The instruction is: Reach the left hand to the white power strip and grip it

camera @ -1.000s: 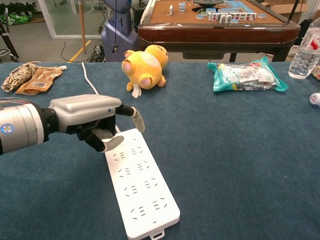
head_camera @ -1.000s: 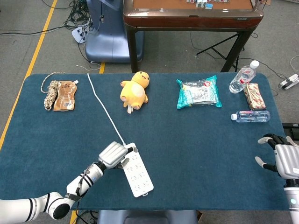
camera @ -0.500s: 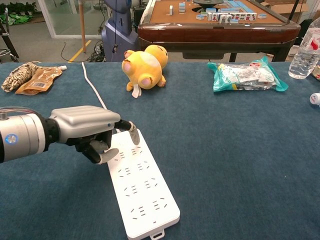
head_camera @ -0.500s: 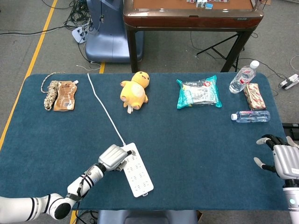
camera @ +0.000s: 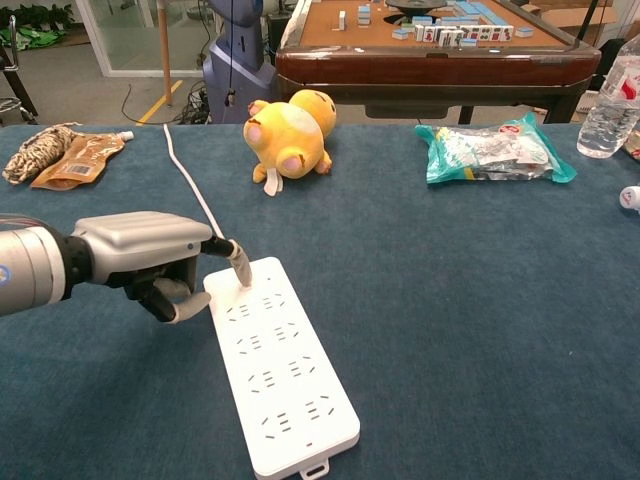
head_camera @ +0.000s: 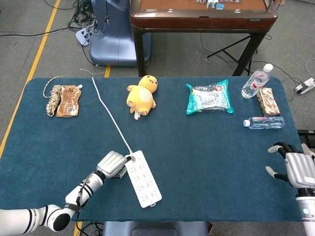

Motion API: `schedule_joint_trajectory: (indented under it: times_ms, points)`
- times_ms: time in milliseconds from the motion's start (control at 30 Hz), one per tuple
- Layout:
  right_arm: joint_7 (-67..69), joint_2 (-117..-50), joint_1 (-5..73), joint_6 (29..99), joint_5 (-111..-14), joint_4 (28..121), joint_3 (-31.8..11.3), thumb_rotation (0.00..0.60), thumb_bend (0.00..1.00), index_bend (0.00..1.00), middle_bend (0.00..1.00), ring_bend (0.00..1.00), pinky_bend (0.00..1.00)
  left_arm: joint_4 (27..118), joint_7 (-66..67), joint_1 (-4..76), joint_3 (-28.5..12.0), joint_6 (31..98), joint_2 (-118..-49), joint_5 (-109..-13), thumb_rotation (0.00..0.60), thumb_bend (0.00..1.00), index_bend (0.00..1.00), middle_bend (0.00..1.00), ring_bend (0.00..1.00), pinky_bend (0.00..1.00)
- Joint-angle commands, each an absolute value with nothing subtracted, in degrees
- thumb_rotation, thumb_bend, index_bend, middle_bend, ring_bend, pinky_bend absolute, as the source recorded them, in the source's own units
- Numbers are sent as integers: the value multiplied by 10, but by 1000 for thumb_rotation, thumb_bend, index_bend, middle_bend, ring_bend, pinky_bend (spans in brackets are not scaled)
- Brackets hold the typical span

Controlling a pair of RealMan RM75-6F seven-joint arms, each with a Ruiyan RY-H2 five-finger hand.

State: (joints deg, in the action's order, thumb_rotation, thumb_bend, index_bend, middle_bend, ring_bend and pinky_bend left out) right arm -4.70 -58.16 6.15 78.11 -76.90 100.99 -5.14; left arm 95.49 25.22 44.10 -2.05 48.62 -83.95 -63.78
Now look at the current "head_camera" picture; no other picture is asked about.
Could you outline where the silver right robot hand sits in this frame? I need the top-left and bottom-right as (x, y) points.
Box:
(265, 142), (315, 189)

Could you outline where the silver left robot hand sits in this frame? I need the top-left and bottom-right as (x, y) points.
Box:
(96, 150), (135, 179)

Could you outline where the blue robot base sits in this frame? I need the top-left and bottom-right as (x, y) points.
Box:
(89, 0), (152, 66)

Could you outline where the white floor power strip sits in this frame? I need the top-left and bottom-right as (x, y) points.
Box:
(293, 77), (315, 95)
(75, 27), (94, 47)

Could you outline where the black equipment case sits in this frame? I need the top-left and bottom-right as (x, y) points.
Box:
(297, 129), (315, 148)

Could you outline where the clear water bottle blue label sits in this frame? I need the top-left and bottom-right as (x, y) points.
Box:
(243, 116), (285, 130)

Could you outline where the red white patterned box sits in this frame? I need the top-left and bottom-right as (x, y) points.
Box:
(256, 88), (281, 117)

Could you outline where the yellow plush duck toy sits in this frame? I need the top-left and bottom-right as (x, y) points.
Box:
(126, 75), (158, 120)

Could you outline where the brown spout pouch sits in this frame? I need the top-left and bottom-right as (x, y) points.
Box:
(56, 84), (84, 118)

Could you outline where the blue grey robot torso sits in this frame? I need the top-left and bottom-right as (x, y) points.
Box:
(102, 220), (210, 236)

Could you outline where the blue table cloth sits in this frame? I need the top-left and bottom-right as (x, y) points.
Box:
(0, 76), (307, 222)

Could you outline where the clear water bottle red label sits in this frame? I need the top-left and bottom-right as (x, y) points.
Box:
(241, 63), (274, 99)

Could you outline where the green snack package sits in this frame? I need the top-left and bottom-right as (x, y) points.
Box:
(185, 79), (234, 116)

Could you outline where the brown mahjong table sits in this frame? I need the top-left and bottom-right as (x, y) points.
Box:
(129, 0), (279, 77)

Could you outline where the white power strip cable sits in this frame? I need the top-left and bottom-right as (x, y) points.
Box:
(92, 77), (133, 153)

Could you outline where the beige braided rope bundle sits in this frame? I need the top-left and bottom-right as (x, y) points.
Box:
(43, 75), (69, 117)

